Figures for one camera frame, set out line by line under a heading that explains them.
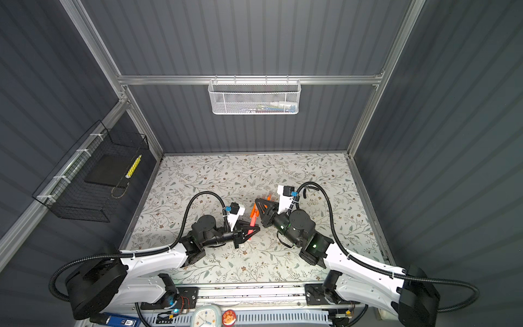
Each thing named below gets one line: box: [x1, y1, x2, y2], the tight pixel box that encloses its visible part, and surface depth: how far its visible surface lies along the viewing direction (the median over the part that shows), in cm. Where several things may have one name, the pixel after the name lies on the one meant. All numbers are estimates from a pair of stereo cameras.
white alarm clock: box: [191, 304, 223, 327], surface depth 69 cm
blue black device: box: [89, 312, 141, 327], surface depth 68 cm
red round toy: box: [222, 309, 237, 327], surface depth 71 cm
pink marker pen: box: [247, 211, 257, 236], surface depth 72 cm
